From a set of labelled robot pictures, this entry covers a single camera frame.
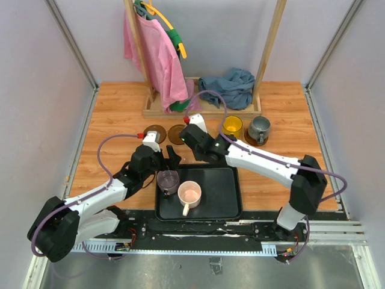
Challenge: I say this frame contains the purple glass cup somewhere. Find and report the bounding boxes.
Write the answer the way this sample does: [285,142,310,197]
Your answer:
[156,170,180,199]

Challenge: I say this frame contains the brown wooden coaster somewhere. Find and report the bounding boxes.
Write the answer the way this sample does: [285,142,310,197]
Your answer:
[167,124,185,145]
[143,125,167,144]
[244,130,269,146]

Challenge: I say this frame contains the pink ceramic mug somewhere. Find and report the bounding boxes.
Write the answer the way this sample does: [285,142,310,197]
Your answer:
[177,181,202,217]

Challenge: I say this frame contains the yellow glass cup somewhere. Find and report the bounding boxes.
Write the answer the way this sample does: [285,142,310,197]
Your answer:
[222,116,243,139]

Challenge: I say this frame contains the grey ceramic mug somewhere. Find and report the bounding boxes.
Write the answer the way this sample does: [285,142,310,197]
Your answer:
[247,116,271,145]

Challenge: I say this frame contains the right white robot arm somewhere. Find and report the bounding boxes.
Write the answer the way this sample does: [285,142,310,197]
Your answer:
[179,124,327,241]

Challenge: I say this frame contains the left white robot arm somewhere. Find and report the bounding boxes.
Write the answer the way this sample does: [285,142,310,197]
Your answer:
[27,144,181,263]

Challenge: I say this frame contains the black plastic tray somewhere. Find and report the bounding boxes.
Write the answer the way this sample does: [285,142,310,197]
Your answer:
[155,164,242,222]

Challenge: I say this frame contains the wooden clothes rack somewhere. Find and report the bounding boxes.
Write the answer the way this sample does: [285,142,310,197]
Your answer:
[123,0,288,121]

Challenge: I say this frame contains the blue crumpled cloth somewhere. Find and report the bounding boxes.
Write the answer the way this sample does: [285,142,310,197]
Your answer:
[198,67,255,110]

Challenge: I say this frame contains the pink shirt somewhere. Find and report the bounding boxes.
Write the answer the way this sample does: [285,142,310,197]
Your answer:
[136,14,195,113]

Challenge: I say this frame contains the green clothes hanger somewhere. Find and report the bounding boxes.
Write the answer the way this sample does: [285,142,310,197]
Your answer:
[133,1,188,59]

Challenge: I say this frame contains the yellow clothes hanger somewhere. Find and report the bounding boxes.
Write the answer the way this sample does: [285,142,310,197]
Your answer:
[141,1,187,59]

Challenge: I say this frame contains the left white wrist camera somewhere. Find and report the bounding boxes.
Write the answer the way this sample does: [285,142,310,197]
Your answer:
[142,131,161,152]

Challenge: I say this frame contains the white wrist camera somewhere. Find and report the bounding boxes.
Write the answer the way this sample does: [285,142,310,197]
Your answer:
[189,113,208,133]
[142,131,161,152]

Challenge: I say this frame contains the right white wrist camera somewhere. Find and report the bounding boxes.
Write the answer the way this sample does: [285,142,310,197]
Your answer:
[189,113,208,133]

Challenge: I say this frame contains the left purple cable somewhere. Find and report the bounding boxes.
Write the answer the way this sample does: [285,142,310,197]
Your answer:
[31,133,144,279]

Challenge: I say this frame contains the purple cable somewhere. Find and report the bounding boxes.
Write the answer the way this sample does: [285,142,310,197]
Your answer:
[183,90,347,264]
[31,133,144,279]

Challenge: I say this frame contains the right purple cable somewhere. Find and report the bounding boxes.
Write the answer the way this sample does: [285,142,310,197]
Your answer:
[183,90,347,264]

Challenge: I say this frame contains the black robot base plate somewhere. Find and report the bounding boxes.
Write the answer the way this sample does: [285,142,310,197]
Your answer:
[58,207,310,252]

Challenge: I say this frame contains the aluminium frame rail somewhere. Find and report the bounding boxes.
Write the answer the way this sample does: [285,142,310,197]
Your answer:
[38,215,369,256]

